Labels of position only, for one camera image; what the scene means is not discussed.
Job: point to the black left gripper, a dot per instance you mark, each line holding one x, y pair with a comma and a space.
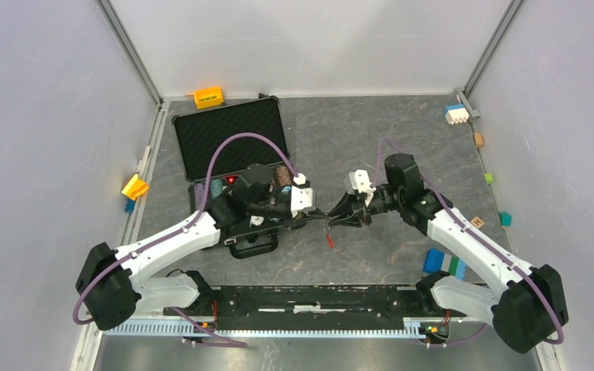
290, 214

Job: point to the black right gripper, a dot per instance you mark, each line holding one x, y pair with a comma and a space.
350, 212

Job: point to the metal keyring tool red handle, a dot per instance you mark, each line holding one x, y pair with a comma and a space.
327, 230

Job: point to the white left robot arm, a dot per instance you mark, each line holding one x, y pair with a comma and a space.
117, 283

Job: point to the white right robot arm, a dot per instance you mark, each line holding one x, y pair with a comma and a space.
525, 305

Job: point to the black poker chip case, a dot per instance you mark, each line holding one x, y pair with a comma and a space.
236, 158

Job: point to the blue green white brick stack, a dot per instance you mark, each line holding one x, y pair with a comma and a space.
436, 260

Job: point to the wooden letter cube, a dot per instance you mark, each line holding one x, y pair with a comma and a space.
477, 222

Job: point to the blue white toy block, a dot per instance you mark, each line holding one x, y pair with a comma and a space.
456, 114

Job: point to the yellow orange toy block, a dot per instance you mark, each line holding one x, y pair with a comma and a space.
135, 187

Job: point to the brown wooden cube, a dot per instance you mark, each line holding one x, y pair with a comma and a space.
478, 140

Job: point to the small blue block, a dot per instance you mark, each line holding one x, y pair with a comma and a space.
130, 206

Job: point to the teal small cube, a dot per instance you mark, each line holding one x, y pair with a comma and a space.
505, 219

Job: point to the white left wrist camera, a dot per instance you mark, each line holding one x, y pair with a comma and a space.
303, 198

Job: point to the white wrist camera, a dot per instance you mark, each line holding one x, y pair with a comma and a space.
303, 198
359, 182

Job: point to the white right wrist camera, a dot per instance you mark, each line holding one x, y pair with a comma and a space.
359, 182

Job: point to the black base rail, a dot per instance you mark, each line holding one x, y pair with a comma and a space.
310, 307

